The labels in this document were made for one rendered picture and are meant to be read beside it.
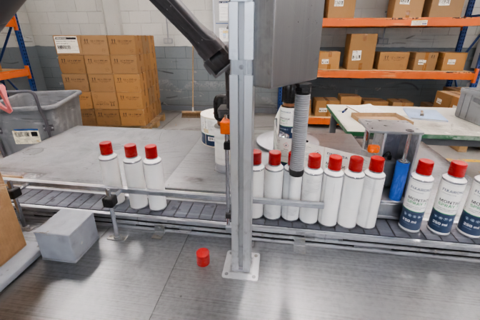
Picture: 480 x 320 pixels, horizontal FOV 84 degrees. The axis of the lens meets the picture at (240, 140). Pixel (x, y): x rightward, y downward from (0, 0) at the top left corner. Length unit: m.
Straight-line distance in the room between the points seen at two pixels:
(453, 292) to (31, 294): 0.95
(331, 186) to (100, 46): 3.80
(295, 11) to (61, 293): 0.77
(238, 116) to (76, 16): 5.77
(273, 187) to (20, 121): 2.66
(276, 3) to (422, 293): 0.69
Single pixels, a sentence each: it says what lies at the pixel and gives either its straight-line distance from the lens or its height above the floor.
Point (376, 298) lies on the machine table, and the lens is 0.76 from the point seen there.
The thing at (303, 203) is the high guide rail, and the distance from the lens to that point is 0.75.
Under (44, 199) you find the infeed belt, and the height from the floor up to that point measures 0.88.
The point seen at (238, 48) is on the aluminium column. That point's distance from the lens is 0.51.
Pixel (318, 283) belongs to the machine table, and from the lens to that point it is 0.74.
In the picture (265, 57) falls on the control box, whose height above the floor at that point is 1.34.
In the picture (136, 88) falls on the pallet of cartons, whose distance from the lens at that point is 4.09.
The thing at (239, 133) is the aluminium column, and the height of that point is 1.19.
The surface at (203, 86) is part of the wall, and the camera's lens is 5.27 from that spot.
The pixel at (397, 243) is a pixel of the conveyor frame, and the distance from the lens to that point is 0.86.
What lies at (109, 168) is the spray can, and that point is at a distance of 0.88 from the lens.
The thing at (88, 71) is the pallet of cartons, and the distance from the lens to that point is 4.34.
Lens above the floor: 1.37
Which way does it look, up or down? 21 degrees down
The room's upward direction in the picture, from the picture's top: straight up
